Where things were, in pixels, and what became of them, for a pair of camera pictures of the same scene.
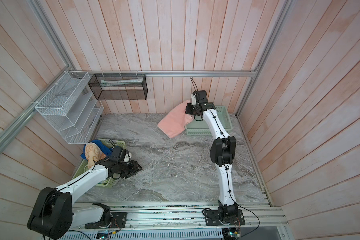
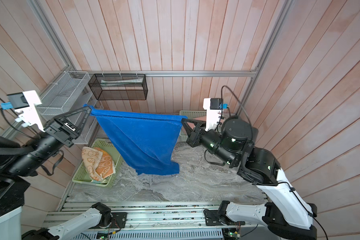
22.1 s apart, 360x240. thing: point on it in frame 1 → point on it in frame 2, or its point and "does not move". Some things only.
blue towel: (104, 148) → (148, 141)
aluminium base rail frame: (233, 215) does not move
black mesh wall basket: (119, 86) does not move
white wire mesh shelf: (71, 107) does not move
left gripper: (134, 168) → (67, 130)
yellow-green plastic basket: (84, 168) does not move
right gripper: (187, 109) → (195, 137)
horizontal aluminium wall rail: (162, 72) does not move
